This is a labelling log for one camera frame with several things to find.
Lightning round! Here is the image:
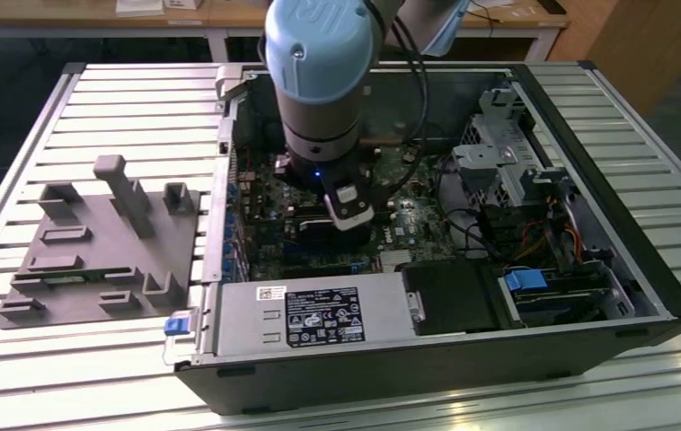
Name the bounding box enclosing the metal disk bay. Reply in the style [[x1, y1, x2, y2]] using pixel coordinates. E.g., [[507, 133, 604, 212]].
[[495, 259, 639, 329]]

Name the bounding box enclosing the grey power supply unit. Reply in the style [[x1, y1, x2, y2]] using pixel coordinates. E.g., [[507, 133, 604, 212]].
[[210, 273, 416, 356]]

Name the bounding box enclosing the grey parts rack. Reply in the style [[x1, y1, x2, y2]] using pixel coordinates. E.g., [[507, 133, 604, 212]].
[[0, 154, 204, 331]]

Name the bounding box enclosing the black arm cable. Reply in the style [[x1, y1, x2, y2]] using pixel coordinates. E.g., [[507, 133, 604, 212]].
[[363, 0, 431, 203]]

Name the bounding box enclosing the blue case latch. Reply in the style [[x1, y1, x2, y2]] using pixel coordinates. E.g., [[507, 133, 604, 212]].
[[161, 316, 189, 338]]

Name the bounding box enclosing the wooden desk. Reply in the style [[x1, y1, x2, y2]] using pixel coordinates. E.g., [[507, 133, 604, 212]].
[[0, 0, 568, 64]]

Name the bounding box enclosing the coloured wire bundle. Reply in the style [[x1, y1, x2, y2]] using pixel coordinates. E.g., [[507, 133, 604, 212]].
[[509, 215, 584, 264]]

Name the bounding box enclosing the black graphics card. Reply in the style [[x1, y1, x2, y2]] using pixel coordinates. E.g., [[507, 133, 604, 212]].
[[297, 217, 372, 249]]

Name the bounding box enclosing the silver heat sink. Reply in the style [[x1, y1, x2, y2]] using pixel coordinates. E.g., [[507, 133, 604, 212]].
[[379, 251, 408, 273]]

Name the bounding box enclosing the blue disk carrier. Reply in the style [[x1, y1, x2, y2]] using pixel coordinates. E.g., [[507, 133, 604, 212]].
[[504, 268, 550, 296]]

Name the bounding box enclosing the green motherboard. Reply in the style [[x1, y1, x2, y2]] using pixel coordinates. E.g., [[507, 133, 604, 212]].
[[234, 142, 459, 282]]

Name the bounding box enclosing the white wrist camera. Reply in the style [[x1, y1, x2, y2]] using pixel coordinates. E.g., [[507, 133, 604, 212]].
[[321, 179, 376, 233]]

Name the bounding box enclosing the black open PC case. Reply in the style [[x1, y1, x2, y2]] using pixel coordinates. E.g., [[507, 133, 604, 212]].
[[169, 60, 681, 417]]

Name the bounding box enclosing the metal drive cage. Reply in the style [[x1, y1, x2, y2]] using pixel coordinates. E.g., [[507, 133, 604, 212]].
[[452, 88, 572, 208]]

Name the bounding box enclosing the wooden cabinet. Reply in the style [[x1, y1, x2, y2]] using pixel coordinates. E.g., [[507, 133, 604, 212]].
[[546, 0, 681, 116]]

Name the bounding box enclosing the black bay cover plate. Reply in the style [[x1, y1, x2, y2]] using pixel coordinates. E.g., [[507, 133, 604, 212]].
[[397, 259, 512, 337]]

